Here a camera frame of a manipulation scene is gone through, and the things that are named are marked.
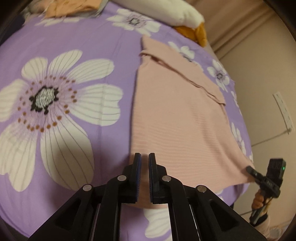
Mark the pink knit sweater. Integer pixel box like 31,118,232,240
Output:
130,36,253,209

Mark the person's right hand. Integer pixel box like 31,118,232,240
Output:
251,189,271,217

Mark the purple floral bed sheet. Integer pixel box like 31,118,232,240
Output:
0,1,255,241

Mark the pink curtain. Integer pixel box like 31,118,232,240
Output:
187,0,275,59

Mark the folded orange patterned garment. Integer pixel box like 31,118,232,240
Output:
45,0,102,18

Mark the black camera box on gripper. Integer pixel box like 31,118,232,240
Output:
266,158,287,187

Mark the white cable on wall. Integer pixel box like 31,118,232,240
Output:
250,129,292,148

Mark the white wall power strip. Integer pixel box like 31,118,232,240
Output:
273,91,295,134

